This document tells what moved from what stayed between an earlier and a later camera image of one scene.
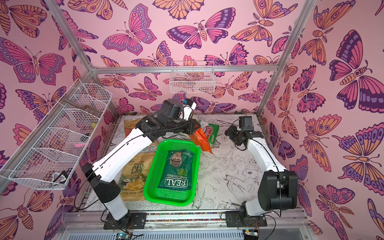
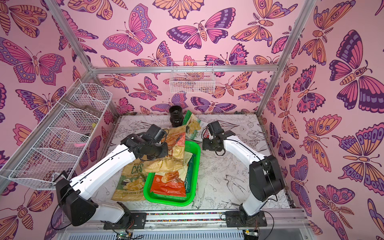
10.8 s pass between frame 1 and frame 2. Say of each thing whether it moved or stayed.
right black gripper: moved
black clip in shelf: stayed
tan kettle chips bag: moved
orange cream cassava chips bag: moved
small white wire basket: stayed
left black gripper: moved
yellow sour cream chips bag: stayed
